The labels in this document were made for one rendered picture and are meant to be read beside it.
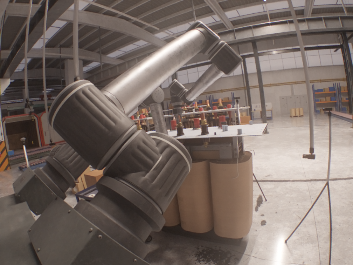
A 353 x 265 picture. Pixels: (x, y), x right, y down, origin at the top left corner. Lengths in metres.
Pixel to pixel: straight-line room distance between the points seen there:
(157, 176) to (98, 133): 0.20
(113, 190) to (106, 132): 0.16
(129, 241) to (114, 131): 0.29
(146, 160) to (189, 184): 1.58
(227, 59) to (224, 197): 1.33
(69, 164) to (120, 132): 0.64
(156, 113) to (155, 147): 1.07
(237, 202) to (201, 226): 0.57
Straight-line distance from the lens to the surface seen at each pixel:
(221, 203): 2.05
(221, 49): 1.17
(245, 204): 2.06
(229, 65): 1.17
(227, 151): 1.87
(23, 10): 14.26
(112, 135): 0.54
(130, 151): 0.54
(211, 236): 2.53
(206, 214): 2.26
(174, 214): 2.49
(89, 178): 2.81
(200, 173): 2.04
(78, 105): 0.58
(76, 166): 1.15
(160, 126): 1.64
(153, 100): 1.61
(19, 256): 0.64
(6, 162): 11.41
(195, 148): 2.04
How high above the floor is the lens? 1.62
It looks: 6 degrees down
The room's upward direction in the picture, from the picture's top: 7 degrees counter-clockwise
